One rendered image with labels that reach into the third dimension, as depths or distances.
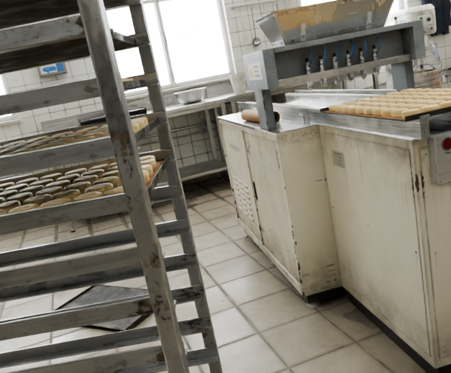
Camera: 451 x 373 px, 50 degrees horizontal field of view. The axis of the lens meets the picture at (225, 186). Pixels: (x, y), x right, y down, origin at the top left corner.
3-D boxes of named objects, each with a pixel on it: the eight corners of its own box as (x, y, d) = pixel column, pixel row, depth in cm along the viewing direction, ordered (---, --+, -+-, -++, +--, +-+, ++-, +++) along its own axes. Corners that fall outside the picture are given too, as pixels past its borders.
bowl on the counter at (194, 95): (180, 106, 465) (177, 93, 463) (173, 106, 496) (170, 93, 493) (212, 99, 474) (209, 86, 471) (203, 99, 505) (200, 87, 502)
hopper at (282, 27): (259, 52, 225) (254, 21, 222) (370, 30, 234) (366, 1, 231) (279, 46, 198) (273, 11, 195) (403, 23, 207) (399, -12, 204)
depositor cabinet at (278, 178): (239, 234, 344) (217, 117, 325) (333, 211, 356) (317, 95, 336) (305, 314, 221) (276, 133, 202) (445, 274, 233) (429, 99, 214)
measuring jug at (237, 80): (246, 92, 474) (242, 72, 469) (228, 95, 485) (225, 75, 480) (253, 90, 485) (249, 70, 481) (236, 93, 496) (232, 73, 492)
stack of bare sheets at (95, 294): (174, 294, 268) (173, 289, 267) (126, 334, 235) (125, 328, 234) (97, 287, 299) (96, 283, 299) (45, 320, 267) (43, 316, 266)
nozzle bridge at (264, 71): (254, 127, 234) (241, 55, 226) (390, 98, 245) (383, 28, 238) (275, 133, 202) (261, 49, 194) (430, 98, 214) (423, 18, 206)
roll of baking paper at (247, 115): (242, 121, 270) (239, 110, 269) (251, 119, 272) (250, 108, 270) (269, 124, 233) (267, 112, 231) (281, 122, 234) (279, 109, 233)
